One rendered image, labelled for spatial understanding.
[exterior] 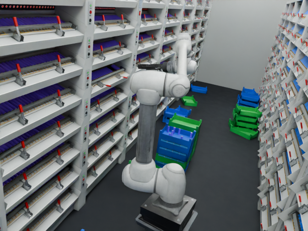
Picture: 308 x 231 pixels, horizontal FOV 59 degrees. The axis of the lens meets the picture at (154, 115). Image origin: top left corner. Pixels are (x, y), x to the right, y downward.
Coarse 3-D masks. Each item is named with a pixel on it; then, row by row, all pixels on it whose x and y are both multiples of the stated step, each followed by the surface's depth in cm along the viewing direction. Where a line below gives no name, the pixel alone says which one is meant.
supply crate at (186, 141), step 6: (162, 132) 260; (168, 132) 265; (180, 132) 265; (186, 132) 263; (192, 132) 261; (162, 138) 252; (168, 138) 249; (174, 138) 247; (180, 138) 246; (186, 138) 258; (192, 138) 249; (186, 144) 245
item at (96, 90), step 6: (120, 66) 225; (126, 66) 225; (126, 72) 227; (114, 78) 207; (126, 78) 224; (96, 84) 187; (108, 84) 195; (114, 84) 204; (96, 90) 180; (102, 90) 189
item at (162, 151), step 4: (160, 148) 256; (156, 152) 259; (160, 152) 257; (164, 152) 256; (168, 152) 254; (172, 152) 253; (168, 156) 256; (172, 156) 254; (176, 156) 253; (180, 156) 251; (184, 156) 250; (188, 156) 254; (184, 160) 251
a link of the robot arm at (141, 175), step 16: (144, 80) 144; (160, 80) 143; (144, 96) 146; (160, 96) 149; (144, 112) 151; (144, 128) 155; (144, 144) 158; (144, 160) 162; (128, 176) 166; (144, 176) 163
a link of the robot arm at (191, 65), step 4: (176, 60) 197; (188, 60) 194; (192, 60) 196; (176, 64) 197; (188, 64) 194; (192, 64) 194; (196, 64) 196; (176, 68) 198; (188, 68) 194; (192, 68) 194; (196, 68) 197; (176, 72) 200; (188, 72) 196; (192, 72) 197
